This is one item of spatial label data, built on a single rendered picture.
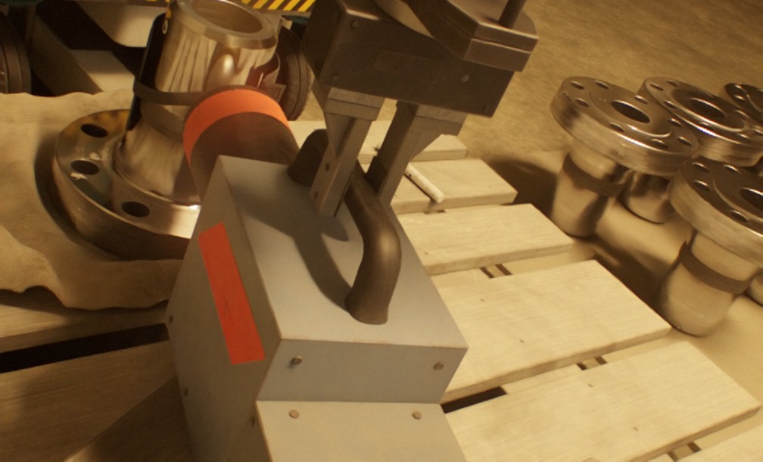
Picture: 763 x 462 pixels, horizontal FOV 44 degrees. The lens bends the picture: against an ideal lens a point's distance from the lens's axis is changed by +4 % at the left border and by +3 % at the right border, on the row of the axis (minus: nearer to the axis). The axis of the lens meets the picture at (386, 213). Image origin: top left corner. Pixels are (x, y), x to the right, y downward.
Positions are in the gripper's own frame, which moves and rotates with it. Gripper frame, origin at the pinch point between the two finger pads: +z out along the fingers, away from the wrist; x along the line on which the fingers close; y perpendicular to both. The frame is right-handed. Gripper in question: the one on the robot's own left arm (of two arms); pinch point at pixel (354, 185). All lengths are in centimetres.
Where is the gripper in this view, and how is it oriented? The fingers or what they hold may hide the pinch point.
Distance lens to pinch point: 64.7
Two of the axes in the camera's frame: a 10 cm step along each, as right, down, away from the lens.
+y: -3.2, -5.9, 7.4
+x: -8.8, -1.1, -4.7
